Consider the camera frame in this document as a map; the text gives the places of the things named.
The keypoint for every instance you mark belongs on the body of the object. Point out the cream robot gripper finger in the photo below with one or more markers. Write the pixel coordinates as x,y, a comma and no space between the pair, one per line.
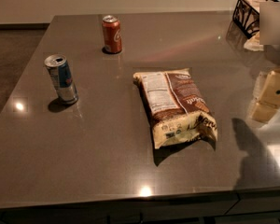
266,96

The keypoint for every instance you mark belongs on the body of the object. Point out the blue silver redbull can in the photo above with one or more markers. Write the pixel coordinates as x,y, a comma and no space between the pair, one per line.
61,78

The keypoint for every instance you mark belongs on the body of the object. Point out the red soda can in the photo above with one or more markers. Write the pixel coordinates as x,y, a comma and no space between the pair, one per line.
111,32

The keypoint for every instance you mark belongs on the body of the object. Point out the white napkin stack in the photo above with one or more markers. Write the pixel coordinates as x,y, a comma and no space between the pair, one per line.
253,43

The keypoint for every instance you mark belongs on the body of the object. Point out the brown cream snack bag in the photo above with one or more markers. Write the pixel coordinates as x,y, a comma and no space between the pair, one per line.
177,111

